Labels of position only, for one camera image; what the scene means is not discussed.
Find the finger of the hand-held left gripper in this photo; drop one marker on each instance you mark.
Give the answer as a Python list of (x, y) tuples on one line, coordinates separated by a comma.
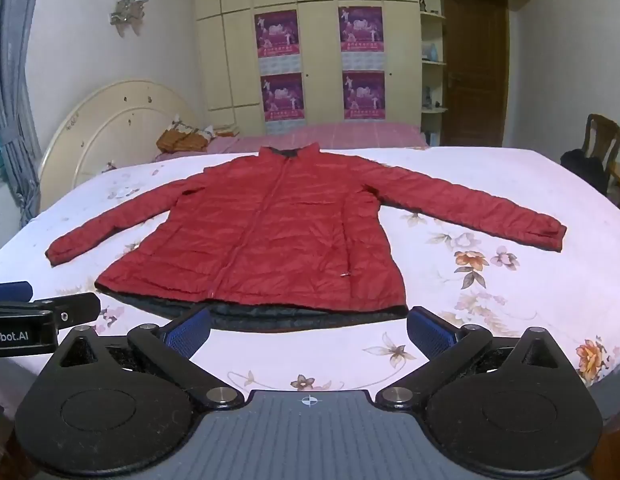
[(72, 307), (9, 291)]

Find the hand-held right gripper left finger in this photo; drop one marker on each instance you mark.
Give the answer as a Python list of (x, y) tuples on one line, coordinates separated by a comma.
[(189, 332)]

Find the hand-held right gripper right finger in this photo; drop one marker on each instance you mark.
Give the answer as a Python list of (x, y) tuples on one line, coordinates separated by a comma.
[(430, 332)]

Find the red puffer jacket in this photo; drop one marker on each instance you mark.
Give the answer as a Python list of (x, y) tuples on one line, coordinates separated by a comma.
[(285, 240)]

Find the floral white bed sheet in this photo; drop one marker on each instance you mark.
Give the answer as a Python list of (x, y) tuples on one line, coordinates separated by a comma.
[(515, 300)]

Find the grey curtain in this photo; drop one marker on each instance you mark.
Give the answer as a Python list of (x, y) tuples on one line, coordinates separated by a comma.
[(12, 110)]

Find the cream round headboard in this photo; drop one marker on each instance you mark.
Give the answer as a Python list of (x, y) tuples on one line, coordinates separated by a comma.
[(114, 125)]

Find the black bag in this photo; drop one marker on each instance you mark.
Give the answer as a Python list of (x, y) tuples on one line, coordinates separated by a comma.
[(585, 170)]

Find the wooden chair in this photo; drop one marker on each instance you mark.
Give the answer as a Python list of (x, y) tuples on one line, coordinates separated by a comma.
[(602, 132)]

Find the brown wooden door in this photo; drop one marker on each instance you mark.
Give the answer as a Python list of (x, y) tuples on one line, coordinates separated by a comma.
[(472, 70)]

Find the purple wall poster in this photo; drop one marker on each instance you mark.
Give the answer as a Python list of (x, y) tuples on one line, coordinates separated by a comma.
[(277, 35), (361, 30), (283, 95), (364, 92)]

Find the glass wall lamp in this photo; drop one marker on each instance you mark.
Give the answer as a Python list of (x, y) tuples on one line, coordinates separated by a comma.
[(127, 10)]

